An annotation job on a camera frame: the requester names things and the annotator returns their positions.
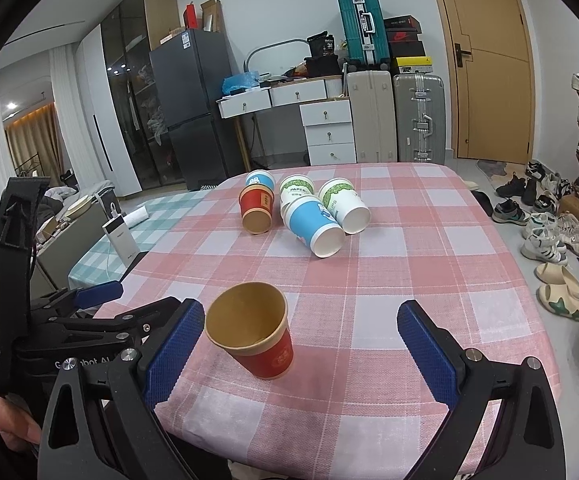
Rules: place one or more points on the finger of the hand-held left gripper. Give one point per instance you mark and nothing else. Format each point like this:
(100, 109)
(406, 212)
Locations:
(154, 312)
(99, 294)

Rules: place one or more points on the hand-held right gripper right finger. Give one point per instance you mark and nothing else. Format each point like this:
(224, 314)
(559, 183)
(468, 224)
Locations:
(427, 355)

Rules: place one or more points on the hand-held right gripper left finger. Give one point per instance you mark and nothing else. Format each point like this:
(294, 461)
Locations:
(174, 355)

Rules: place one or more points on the red paper cup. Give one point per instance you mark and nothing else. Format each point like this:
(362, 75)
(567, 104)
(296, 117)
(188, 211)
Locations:
(269, 355)
(257, 202)

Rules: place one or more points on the small blue paper cup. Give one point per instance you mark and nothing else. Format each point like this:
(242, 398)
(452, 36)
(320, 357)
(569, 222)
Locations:
(260, 179)

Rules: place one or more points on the large blue paper cup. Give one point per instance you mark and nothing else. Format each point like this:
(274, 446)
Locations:
(304, 222)

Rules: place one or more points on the white green-print paper cup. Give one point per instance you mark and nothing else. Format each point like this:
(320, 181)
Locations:
(339, 200)
(297, 187)

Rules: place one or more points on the person's left hand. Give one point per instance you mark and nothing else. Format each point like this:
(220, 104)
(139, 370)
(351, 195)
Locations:
(17, 425)

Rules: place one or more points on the white power bank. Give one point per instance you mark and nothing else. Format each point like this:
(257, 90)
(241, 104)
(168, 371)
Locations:
(119, 237)

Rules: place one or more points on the beige tape roll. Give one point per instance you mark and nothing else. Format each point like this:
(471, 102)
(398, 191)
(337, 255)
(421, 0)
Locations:
(78, 207)

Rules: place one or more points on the white paper roll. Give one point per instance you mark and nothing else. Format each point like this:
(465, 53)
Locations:
(137, 216)

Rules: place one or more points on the green checked tablecloth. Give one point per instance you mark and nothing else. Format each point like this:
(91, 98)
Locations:
(159, 215)

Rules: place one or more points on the pink checked tablecloth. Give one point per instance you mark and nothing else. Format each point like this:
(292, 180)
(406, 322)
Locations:
(369, 270)

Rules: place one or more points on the brown curtain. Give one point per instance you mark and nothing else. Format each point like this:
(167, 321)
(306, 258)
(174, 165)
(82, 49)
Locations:
(32, 140)

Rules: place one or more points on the beige slipper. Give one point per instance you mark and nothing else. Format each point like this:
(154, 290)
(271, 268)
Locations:
(562, 302)
(559, 280)

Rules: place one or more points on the white sheer curtain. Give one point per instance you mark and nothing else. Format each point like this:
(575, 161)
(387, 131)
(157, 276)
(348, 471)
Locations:
(67, 110)

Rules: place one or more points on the black slipper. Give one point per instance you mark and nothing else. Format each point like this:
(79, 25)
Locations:
(482, 204)

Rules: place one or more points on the group of assorted shoes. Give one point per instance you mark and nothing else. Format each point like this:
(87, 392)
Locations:
(544, 240)

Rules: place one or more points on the white wardrobe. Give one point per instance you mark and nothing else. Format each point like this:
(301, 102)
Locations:
(94, 110)

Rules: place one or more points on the grey door mat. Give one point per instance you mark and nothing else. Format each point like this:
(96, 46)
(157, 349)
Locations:
(492, 170)

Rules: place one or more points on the dark glass-door cabinet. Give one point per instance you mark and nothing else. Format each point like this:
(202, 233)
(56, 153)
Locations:
(129, 85)

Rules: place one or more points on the dark grey fridge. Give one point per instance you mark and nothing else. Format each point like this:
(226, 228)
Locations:
(189, 85)

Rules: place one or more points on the silver suitcase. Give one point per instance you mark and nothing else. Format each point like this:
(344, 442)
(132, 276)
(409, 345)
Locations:
(419, 115)

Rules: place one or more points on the white drawer unit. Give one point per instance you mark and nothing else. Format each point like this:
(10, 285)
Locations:
(329, 132)

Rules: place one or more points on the blue plastic bag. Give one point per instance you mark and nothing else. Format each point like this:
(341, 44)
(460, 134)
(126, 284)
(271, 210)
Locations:
(239, 82)

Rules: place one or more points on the beige suitcase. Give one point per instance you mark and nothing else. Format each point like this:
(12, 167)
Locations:
(372, 115)

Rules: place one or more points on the white desk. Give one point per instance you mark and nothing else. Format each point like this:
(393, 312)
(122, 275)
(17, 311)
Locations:
(289, 92)

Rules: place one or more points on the wooden door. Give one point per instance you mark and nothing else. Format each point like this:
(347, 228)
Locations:
(489, 100)

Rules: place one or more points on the yellow shoe box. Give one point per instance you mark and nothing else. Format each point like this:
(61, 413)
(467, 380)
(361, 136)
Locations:
(413, 65)

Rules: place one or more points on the brown cardboard box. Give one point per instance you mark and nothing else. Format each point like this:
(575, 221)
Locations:
(212, 15)

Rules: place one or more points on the large black shoe box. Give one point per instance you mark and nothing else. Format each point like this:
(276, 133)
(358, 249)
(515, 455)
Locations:
(406, 49)

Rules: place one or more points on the black bag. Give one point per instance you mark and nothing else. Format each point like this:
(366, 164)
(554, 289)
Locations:
(323, 45)

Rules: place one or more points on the red and black shoe box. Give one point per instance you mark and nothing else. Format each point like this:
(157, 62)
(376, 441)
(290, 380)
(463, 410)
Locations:
(403, 35)

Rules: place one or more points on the teal suitcase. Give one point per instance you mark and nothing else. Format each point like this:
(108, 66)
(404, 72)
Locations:
(357, 30)

